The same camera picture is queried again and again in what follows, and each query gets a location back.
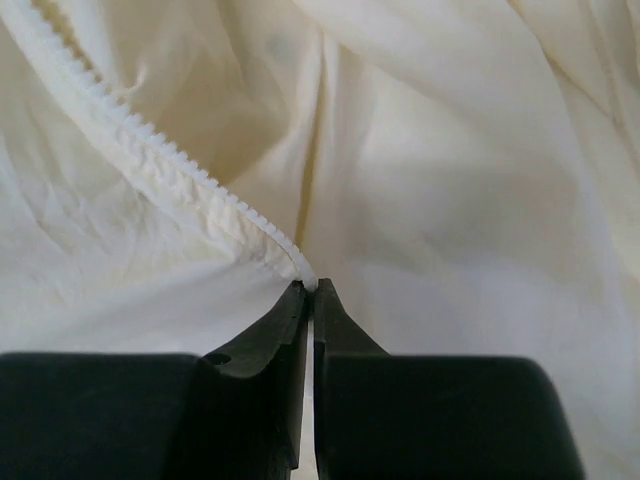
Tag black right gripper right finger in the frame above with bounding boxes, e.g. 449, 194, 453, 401
313, 279, 585, 479

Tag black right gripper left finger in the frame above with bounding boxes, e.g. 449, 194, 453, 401
1, 282, 308, 479

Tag cream yellow jacket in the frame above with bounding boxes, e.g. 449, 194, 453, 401
1, 1, 639, 479

